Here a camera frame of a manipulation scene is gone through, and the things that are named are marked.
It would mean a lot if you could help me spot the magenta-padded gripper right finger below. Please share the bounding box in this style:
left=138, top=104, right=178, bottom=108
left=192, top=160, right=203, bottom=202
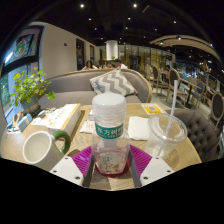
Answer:
left=127, top=144, right=175, bottom=189

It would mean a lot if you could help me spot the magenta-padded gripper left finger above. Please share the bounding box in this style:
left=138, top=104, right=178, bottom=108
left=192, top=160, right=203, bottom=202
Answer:
left=49, top=145, right=96, bottom=189

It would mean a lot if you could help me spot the clear plastic water bottle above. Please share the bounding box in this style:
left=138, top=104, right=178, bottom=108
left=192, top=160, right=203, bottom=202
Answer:
left=90, top=92, right=131, bottom=176

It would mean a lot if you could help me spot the pale green ceramic mug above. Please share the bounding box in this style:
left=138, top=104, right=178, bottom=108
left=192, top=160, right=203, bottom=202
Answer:
left=21, top=129, right=72, bottom=172

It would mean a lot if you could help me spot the clear plastic lidded cup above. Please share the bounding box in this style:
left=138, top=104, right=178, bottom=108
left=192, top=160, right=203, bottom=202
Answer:
left=144, top=113, right=189, bottom=160

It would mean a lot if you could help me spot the white paper napkin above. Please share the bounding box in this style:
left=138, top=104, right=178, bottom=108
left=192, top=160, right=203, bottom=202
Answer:
left=127, top=115, right=151, bottom=141

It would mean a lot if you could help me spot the grey tufted seat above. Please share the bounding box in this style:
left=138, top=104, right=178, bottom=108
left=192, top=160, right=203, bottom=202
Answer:
left=166, top=108, right=224, bottom=163

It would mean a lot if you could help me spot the yellow square table card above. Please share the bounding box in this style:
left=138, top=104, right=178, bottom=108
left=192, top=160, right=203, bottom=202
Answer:
left=140, top=102, right=167, bottom=116

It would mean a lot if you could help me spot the white drinking straw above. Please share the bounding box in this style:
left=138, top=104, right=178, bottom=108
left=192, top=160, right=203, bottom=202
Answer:
left=156, top=79, right=180, bottom=158

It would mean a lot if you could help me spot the grey curved sofa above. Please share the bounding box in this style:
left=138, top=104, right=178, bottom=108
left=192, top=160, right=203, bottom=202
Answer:
left=37, top=67, right=153, bottom=110

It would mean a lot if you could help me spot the group of dining chairs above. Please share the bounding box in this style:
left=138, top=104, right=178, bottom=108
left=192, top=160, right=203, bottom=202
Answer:
left=145, top=64, right=224, bottom=129

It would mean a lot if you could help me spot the green potted plant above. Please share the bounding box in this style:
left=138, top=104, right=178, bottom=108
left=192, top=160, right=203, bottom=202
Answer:
left=11, top=67, right=57, bottom=117

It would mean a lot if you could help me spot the grey zigzag cushion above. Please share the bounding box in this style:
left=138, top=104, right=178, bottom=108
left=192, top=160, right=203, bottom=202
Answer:
left=88, top=68, right=139, bottom=98

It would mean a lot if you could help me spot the person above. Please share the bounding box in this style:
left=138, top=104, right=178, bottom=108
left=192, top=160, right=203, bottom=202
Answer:
left=82, top=59, right=98, bottom=71
left=112, top=58, right=129, bottom=70

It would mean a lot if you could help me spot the group of ceiling lights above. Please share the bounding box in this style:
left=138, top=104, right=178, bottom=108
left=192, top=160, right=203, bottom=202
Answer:
left=78, top=2, right=181, bottom=41

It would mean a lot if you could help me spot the framed colourful wall poster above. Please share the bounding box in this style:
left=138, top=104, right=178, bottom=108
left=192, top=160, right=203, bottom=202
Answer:
left=2, top=25, right=45, bottom=68

